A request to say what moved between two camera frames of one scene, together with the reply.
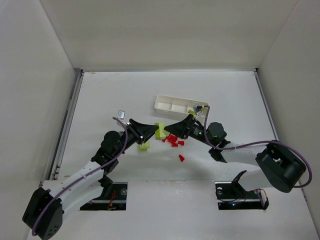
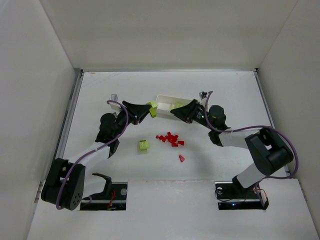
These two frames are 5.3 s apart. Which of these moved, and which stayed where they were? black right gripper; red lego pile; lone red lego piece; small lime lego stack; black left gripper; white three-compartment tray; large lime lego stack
Moved: black right gripper; large lime lego stack; black left gripper
Stayed: red lego pile; lone red lego piece; white three-compartment tray; small lime lego stack
